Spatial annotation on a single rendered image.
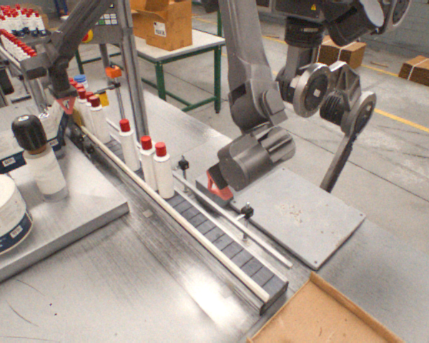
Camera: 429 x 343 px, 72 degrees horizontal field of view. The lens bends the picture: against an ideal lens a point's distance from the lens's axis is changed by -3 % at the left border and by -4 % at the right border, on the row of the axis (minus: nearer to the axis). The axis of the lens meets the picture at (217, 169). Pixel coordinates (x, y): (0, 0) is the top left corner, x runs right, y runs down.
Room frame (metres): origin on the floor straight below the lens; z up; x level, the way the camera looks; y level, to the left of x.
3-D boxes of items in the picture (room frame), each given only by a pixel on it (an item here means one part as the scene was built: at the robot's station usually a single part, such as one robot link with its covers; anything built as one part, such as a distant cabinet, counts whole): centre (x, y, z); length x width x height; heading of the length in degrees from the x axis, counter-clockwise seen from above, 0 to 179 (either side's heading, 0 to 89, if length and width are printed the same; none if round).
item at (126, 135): (0.91, 0.32, 0.98); 0.05 x 0.05 x 0.20
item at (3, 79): (2.37, 1.80, 0.71); 0.15 x 0.12 x 0.34; 132
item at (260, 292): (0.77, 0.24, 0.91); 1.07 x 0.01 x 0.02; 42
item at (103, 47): (1.20, 0.44, 1.18); 0.04 x 0.04 x 0.21
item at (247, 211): (0.60, -0.07, 0.91); 0.07 x 0.03 x 0.16; 132
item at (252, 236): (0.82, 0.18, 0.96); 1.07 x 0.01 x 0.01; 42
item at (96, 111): (1.10, 0.48, 0.98); 0.05 x 0.05 x 0.20
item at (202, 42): (3.55, 0.94, 0.39); 2.20 x 0.80 x 0.78; 42
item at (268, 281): (1.01, 0.40, 0.86); 1.65 x 0.08 x 0.04; 42
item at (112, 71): (1.09, 0.41, 1.05); 0.10 x 0.04 x 0.33; 132
